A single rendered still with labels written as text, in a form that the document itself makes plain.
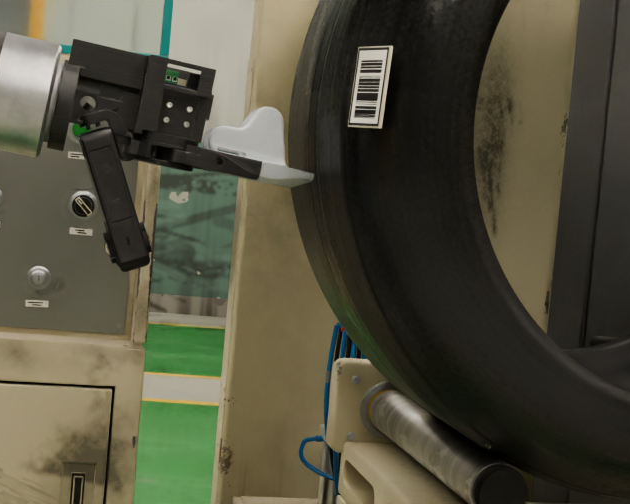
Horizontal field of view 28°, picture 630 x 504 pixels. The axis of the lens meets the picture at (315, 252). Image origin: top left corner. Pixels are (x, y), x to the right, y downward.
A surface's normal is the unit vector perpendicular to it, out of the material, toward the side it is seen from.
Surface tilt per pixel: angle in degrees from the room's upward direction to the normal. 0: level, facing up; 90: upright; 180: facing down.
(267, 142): 91
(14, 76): 79
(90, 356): 90
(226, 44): 90
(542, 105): 90
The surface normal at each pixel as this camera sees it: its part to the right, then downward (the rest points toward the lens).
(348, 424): 0.20, 0.07
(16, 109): 0.13, 0.33
